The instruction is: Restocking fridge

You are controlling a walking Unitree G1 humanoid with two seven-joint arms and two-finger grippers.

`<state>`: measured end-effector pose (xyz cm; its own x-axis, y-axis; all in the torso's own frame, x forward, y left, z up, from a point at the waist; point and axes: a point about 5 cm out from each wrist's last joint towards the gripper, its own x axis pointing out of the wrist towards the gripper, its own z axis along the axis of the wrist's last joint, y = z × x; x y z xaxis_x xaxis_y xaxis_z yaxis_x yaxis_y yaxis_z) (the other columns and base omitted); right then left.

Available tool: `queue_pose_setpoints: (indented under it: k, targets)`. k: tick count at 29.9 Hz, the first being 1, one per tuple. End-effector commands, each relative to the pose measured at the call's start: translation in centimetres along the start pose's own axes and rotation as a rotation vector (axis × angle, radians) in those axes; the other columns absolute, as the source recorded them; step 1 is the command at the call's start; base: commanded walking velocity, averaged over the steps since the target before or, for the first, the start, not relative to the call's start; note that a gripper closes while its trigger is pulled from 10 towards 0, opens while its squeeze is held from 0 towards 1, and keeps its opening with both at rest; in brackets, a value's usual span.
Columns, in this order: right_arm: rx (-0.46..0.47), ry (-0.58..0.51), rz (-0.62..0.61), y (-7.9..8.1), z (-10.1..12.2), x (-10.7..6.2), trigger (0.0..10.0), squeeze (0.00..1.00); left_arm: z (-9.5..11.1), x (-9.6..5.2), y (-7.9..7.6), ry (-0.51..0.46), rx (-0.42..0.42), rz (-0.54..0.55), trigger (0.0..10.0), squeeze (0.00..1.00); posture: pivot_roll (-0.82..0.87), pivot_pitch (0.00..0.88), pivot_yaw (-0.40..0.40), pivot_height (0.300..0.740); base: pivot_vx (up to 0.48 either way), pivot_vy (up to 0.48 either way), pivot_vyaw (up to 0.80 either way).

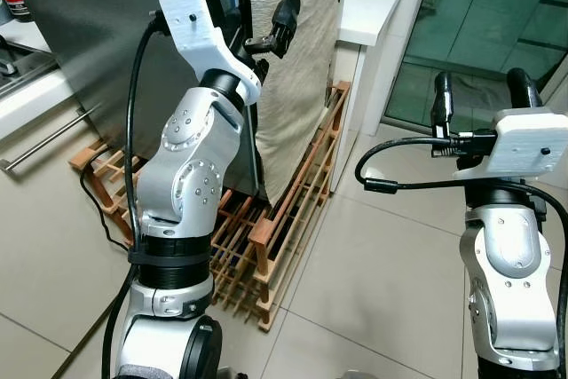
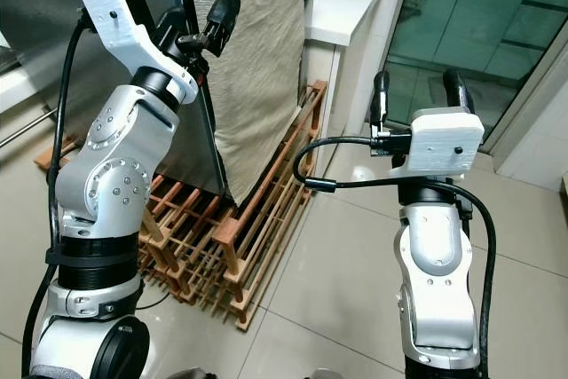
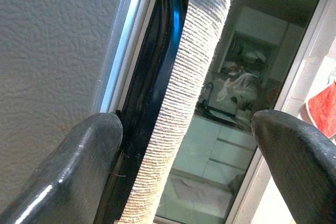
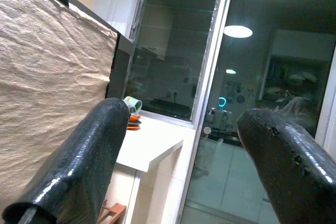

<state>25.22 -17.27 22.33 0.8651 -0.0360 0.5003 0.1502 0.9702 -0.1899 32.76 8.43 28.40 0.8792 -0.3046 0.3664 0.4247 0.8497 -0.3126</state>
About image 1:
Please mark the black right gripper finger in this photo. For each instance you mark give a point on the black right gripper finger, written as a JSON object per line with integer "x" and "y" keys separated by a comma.
{"x": 524, "y": 90}
{"x": 443, "y": 113}

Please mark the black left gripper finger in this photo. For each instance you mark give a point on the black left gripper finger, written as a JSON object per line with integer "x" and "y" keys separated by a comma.
{"x": 286, "y": 15}

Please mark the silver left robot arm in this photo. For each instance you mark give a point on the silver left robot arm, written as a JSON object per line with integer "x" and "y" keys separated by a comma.
{"x": 186, "y": 184}

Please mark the dark steel fridge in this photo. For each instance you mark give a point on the dark steel fridge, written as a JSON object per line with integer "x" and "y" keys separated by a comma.
{"x": 98, "y": 42}

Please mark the large beige cloth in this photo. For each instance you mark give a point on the large beige cloth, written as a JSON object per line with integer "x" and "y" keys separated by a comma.
{"x": 302, "y": 104}

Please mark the green tinted glass door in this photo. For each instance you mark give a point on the green tinted glass door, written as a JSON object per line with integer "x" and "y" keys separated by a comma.
{"x": 497, "y": 15}

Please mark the wooden slatted rack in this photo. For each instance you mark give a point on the wooden slatted rack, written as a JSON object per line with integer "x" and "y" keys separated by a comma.
{"x": 284, "y": 228}

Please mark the steel kitchen sink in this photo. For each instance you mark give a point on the steel kitchen sink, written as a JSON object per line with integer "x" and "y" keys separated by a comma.
{"x": 22, "y": 68}

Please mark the beige kitchen cabinet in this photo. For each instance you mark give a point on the beige kitchen cabinet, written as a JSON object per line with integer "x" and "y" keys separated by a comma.
{"x": 27, "y": 106}

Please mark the robot right leg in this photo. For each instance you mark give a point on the robot right leg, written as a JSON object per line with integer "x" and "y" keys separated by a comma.
{"x": 359, "y": 375}

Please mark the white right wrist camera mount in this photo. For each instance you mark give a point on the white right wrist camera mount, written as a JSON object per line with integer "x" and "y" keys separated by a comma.
{"x": 524, "y": 144}

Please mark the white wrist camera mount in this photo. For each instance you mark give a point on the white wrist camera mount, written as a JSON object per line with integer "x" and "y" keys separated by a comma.
{"x": 524, "y": 144}
{"x": 200, "y": 33}

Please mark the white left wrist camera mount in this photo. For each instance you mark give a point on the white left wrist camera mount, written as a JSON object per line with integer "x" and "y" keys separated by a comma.
{"x": 200, "y": 33}

